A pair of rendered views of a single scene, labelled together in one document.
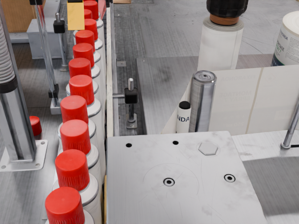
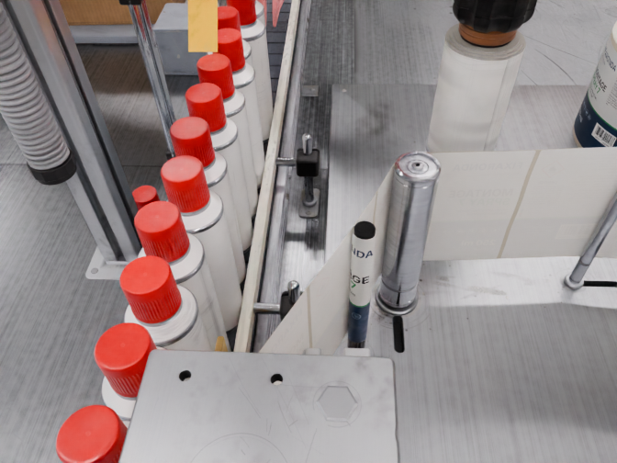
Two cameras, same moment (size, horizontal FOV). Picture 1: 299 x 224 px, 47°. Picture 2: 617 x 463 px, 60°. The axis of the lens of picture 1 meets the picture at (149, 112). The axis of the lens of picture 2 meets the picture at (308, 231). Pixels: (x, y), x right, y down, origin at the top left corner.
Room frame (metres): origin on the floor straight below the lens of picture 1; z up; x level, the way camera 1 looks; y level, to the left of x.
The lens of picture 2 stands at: (0.12, -0.06, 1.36)
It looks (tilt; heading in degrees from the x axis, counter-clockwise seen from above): 48 degrees down; 12
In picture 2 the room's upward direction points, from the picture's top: 2 degrees counter-clockwise
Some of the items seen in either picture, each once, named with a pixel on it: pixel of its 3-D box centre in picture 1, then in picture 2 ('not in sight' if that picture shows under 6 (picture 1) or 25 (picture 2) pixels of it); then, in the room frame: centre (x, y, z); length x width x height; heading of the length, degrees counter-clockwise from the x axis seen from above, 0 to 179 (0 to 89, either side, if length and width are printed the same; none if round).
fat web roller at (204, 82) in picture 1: (198, 122); (405, 240); (0.46, -0.08, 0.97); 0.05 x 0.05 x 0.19
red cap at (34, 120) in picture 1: (33, 125); (147, 201); (0.59, 0.26, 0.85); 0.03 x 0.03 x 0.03
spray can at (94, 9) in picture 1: (93, 46); (249, 70); (0.72, 0.13, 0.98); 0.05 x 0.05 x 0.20
